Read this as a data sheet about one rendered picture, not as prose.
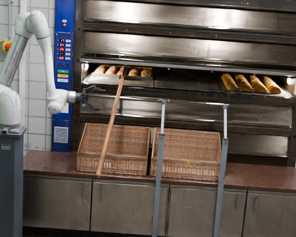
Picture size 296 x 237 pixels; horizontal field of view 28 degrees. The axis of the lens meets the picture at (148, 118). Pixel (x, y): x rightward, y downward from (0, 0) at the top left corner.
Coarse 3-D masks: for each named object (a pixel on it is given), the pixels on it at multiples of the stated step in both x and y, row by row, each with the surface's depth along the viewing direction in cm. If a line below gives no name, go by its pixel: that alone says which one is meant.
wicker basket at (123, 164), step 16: (96, 128) 499; (112, 128) 499; (128, 128) 499; (144, 128) 498; (80, 144) 469; (96, 144) 499; (112, 144) 499; (128, 144) 499; (144, 144) 499; (80, 160) 459; (96, 160) 459; (112, 160) 458; (128, 160) 458; (144, 160) 457
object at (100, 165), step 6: (126, 66) 505; (120, 84) 471; (120, 90) 462; (114, 102) 445; (114, 108) 434; (114, 114) 427; (108, 126) 411; (108, 132) 403; (108, 138) 396; (102, 150) 382; (102, 156) 375; (102, 162) 370; (96, 174) 357
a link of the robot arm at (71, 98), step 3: (69, 93) 431; (72, 93) 432; (75, 93) 434; (69, 96) 431; (72, 96) 431; (75, 96) 432; (69, 99) 431; (72, 99) 431; (69, 102) 433; (72, 102) 433
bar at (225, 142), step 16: (96, 96) 459; (112, 96) 458; (224, 112) 456; (224, 128) 448; (160, 144) 443; (224, 144) 442; (160, 160) 446; (224, 160) 445; (160, 176) 449; (224, 176) 448
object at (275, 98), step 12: (84, 84) 495; (96, 84) 496; (108, 84) 499; (204, 96) 494; (216, 96) 494; (228, 96) 494; (240, 96) 493; (252, 96) 493; (264, 96) 493; (276, 96) 496
